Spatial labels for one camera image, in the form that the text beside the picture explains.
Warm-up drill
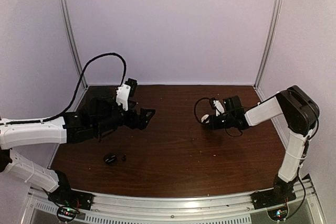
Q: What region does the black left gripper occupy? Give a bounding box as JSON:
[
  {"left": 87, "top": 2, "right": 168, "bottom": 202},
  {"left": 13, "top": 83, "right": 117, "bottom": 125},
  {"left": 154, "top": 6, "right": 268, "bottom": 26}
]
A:
[{"left": 94, "top": 99, "right": 155, "bottom": 134}]

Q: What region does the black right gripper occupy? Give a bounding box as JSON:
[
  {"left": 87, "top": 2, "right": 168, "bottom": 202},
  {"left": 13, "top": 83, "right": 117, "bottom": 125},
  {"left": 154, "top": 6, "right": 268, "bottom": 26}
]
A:
[{"left": 204, "top": 113, "right": 235, "bottom": 130}]

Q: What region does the white earbud charging case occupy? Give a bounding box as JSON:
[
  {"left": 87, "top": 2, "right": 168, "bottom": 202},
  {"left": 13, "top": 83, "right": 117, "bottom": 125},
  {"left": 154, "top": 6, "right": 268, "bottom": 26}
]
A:
[{"left": 201, "top": 114, "right": 209, "bottom": 123}]

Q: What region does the black round cap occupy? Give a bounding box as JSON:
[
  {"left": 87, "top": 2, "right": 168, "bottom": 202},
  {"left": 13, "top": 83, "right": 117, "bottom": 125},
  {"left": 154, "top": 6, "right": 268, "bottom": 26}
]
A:
[{"left": 103, "top": 154, "right": 117, "bottom": 165}]

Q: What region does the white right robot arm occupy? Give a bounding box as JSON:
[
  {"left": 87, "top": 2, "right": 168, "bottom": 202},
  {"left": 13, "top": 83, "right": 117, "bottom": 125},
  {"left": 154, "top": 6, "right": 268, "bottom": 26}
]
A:
[{"left": 199, "top": 85, "right": 320, "bottom": 204}]

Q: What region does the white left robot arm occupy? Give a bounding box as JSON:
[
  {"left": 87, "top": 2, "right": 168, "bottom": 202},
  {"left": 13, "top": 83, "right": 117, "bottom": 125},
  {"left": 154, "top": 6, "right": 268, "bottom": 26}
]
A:
[{"left": 1, "top": 97, "right": 156, "bottom": 205}]

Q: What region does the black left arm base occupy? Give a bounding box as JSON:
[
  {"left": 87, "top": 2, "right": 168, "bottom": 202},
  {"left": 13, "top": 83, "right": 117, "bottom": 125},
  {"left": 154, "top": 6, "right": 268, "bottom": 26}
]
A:
[{"left": 45, "top": 170, "right": 93, "bottom": 223}]

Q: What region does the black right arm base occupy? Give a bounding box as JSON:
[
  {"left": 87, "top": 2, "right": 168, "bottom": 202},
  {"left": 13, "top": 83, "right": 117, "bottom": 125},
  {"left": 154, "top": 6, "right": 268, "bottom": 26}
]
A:
[{"left": 250, "top": 176, "right": 297, "bottom": 221}]

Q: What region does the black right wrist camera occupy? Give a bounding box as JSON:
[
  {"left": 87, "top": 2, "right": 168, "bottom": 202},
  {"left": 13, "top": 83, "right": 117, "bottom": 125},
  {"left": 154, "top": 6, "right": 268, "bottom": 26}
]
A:
[{"left": 209, "top": 98, "right": 225, "bottom": 116}]

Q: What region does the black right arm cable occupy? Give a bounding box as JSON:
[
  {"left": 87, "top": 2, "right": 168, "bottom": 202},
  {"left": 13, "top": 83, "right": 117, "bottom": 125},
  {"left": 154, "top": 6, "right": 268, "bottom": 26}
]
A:
[{"left": 194, "top": 97, "right": 244, "bottom": 137}]

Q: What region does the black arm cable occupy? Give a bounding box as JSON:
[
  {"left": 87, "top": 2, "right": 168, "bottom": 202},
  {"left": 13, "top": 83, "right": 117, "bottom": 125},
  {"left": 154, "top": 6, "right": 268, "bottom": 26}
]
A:
[
  {"left": 5, "top": 52, "right": 128, "bottom": 126},
  {"left": 194, "top": 97, "right": 244, "bottom": 137}
]

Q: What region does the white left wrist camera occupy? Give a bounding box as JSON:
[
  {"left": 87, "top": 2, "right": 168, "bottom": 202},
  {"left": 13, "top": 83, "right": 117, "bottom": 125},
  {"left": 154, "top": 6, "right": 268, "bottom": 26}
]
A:
[{"left": 115, "top": 78, "right": 138, "bottom": 111}]

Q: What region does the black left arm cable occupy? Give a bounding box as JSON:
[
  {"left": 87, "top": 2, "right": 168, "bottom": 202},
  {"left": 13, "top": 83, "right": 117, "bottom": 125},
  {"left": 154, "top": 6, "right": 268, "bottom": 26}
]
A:
[{"left": 5, "top": 52, "right": 128, "bottom": 126}]

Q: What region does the aluminium front table rail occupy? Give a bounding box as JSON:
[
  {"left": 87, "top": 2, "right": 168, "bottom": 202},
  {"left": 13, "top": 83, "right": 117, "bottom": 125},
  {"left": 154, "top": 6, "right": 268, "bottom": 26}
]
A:
[{"left": 20, "top": 179, "right": 326, "bottom": 224}]

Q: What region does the right aluminium corner post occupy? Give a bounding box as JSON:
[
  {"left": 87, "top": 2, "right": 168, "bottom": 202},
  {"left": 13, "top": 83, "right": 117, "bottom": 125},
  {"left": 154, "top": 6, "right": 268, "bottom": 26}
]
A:
[{"left": 254, "top": 0, "right": 283, "bottom": 90}]

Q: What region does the aluminium corner post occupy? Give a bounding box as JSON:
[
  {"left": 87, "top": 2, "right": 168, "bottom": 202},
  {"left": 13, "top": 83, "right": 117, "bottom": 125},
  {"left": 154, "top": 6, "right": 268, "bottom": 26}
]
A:
[
  {"left": 254, "top": 0, "right": 283, "bottom": 90},
  {"left": 59, "top": 0, "right": 82, "bottom": 76}
]

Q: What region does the left aluminium corner post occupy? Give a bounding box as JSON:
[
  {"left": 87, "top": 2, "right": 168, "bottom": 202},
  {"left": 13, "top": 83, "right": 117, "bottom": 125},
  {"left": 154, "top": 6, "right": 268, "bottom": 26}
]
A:
[{"left": 59, "top": 0, "right": 82, "bottom": 76}]

